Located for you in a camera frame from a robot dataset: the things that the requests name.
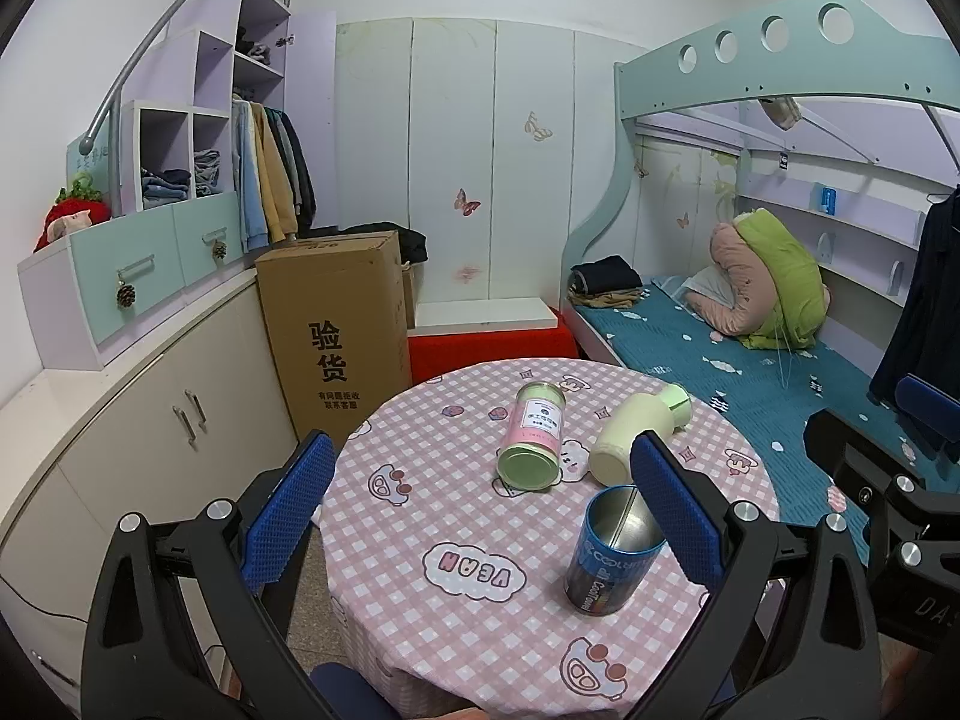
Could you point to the small blue box on shelf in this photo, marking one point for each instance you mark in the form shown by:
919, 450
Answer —
824, 199

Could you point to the pink green labelled can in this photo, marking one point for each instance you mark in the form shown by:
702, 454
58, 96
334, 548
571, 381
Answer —
529, 456

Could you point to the blue black metal tin cup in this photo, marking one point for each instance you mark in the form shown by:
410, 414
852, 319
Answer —
618, 542

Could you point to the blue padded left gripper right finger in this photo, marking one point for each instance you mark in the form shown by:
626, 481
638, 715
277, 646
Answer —
717, 552

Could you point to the red strawberry plush toy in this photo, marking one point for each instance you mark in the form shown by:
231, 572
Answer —
78, 206

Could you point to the white wardrobe with butterflies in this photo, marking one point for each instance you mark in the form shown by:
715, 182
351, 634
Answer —
492, 138

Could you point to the brown cardboard box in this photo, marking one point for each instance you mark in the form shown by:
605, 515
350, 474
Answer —
334, 309

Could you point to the white board on red box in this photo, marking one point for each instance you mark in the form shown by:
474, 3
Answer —
482, 315

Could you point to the red storage box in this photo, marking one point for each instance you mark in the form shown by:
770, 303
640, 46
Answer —
431, 357

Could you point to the pale green bottle-shaped cup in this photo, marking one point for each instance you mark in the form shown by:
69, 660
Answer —
663, 413

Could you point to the lilac stair shelf unit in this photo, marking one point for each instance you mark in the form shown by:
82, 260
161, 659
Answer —
179, 97

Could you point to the teal patterned bed sheet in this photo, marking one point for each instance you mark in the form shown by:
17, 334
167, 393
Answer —
749, 406

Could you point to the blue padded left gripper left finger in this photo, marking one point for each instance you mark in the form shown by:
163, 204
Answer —
236, 548

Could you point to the teal bunk bed frame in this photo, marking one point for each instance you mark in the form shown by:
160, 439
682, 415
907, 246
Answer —
752, 113

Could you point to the cream low cabinet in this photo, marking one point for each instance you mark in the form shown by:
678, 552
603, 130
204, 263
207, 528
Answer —
190, 413

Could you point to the hanging clothes row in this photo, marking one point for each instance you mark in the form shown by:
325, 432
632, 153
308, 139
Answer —
275, 191

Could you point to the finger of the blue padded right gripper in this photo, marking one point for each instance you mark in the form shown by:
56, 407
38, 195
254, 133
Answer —
860, 469
930, 406

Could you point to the pink checkered tablecloth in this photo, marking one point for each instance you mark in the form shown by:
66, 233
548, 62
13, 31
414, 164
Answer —
447, 588

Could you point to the folded dark clothes stack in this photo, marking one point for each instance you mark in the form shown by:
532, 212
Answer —
610, 282

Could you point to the white pillow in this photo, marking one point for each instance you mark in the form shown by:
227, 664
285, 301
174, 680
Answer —
709, 284

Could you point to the black clothes behind box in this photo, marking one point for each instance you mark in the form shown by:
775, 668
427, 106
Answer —
412, 244

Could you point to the green pink rolled quilt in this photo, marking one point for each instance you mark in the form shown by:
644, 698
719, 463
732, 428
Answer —
781, 301

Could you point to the teal drawer cabinet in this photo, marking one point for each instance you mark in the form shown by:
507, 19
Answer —
91, 295

